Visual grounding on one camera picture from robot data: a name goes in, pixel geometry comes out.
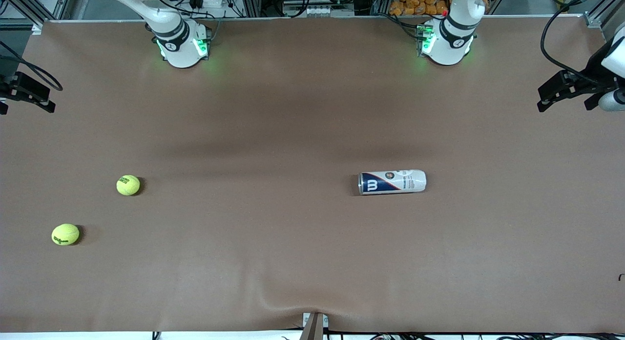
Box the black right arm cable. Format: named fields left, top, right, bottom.
left=0, top=40, right=63, bottom=92

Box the blue white tennis ball can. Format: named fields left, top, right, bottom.
left=358, top=170, right=427, bottom=196

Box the electronics rack with cables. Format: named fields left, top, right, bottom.
left=239, top=0, right=391, bottom=18

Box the aluminium frame profile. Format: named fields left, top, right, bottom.
left=583, top=8, right=625, bottom=40
left=0, top=0, right=74, bottom=35

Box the orange objects pile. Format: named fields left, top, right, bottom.
left=389, top=0, right=450, bottom=16

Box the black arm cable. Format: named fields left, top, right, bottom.
left=540, top=0, right=625, bottom=85
left=0, top=40, right=63, bottom=92

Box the yellow tennis ball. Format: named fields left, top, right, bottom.
left=116, top=174, right=141, bottom=196

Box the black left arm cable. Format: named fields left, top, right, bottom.
left=540, top=0, right=625, bottom=85

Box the yellow tennis ball Wilson print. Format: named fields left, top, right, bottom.
left=51, top=223, right=80, bottom=246

